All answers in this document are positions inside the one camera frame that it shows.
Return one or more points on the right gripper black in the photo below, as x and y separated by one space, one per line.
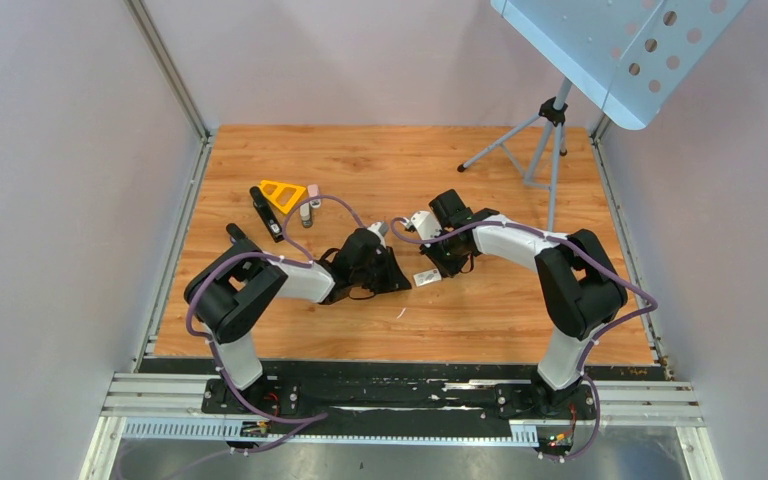
447 270

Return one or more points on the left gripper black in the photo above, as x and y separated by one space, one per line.
394 279

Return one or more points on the small white staple box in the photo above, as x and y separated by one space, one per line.
427 277

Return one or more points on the grey white stapler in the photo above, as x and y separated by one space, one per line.
306 215

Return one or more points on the pink stapler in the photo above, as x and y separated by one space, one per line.
313 191

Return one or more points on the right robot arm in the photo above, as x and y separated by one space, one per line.
577 279

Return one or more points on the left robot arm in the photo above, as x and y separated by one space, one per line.
233 292

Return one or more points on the yellow plastic triangle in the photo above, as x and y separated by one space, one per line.
283 196

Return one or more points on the light blue music stand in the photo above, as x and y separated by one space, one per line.
626 57

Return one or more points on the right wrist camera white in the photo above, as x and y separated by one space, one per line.
425 225

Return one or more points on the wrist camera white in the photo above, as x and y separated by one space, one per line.
425 225
380 229

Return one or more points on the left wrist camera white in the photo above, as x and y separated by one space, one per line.
380 229

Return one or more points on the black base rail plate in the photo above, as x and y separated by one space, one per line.
420 400

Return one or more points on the aluminium frame post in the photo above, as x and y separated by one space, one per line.
163 57

